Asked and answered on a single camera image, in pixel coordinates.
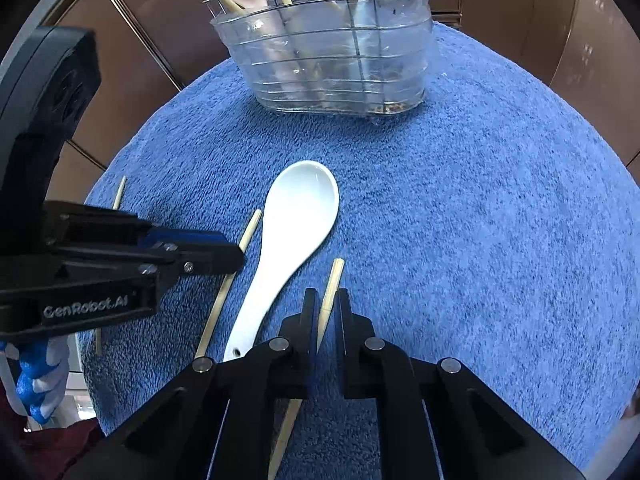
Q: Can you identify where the light blue ceramic spoon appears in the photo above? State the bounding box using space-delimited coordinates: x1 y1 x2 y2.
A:
311 0 381 79

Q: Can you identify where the blue white gloved hand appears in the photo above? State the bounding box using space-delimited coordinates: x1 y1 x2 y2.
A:
1 336 70 425

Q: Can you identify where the pink ceramic spoon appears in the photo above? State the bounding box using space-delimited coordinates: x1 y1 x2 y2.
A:
214 0 308 102

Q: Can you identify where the bamboo chopstick long curved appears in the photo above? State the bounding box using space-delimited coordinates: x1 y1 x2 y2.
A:
194 209 262 359

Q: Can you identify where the blue terry towel mat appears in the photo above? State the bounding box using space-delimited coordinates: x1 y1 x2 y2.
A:
87 24 639 468

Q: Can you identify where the clear wire utensil holder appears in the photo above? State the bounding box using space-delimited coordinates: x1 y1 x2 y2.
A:
203 0 437 115

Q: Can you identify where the white ceramic spoon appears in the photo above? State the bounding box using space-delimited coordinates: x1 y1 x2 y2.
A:
224 160 340 361

